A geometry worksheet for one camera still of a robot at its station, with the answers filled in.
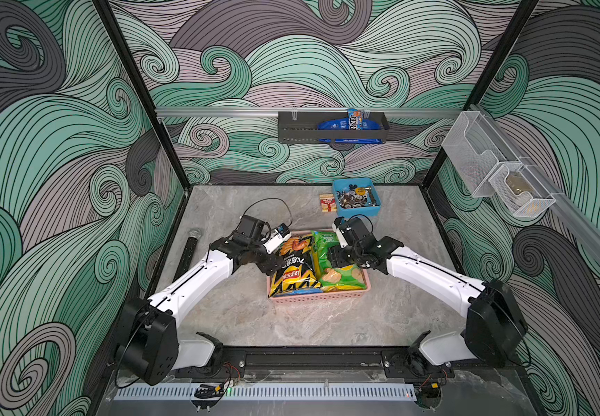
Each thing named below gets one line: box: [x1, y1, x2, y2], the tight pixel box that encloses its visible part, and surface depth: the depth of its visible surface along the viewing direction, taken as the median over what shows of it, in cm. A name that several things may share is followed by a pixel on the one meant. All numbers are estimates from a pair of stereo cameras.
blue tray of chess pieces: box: [332, 177, 382, 218], surface depth 116 cm
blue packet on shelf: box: [318, 138, 383, 144], surface depth 92 cm
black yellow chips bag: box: [268, 234, 322, 299], surface depth 81 cm
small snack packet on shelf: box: [347, 107, 364, 131], surface depth 92 cm
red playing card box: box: [319, 193, 338, 213], surface depth 115 cm
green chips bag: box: [310, 230, 367, 292], surface depth 82 cm
